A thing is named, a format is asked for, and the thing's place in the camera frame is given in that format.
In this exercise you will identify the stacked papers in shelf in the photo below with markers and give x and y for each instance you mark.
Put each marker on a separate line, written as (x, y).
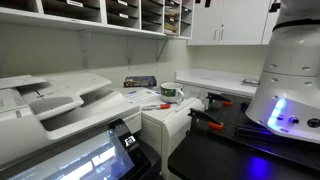
(171, 22)

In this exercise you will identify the blue hardcover book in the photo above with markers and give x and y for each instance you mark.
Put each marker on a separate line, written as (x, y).
(140, 81)

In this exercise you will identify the red and white marker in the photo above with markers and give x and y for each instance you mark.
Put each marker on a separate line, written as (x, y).
(156, 107)

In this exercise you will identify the black orange clamp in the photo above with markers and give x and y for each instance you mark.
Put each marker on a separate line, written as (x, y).
(198, 115)
(217, 97)

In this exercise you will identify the white side counter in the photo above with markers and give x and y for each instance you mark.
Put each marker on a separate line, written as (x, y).
(225, 82)

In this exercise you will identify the white green ceramic mug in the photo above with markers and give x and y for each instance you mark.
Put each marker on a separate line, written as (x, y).
(172, 92)

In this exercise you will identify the white wall mail sorter shelf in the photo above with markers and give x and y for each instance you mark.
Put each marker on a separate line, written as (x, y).
(142, 18)

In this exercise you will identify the far black orange clamp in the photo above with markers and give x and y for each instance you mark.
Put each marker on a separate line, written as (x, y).
(217, 97)

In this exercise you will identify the near black orange clamp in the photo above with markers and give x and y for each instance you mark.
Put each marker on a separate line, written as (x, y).
(198, 115)

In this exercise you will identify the white wall cabinet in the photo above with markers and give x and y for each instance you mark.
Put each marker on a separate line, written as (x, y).
(232, 22)

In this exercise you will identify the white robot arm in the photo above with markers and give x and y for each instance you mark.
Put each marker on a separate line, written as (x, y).
(287, 99)

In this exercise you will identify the white instruction sheet blue tape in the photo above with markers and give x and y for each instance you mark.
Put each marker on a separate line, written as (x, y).
(144, 97)

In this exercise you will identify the printer touchscreen panel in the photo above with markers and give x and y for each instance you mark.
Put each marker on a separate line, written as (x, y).
(107, 152)

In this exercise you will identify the black perforated mounting board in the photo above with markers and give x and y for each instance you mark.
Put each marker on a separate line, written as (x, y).
(240, 129)

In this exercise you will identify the large white office printer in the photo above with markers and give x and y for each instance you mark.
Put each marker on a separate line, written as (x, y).
(37, 113)

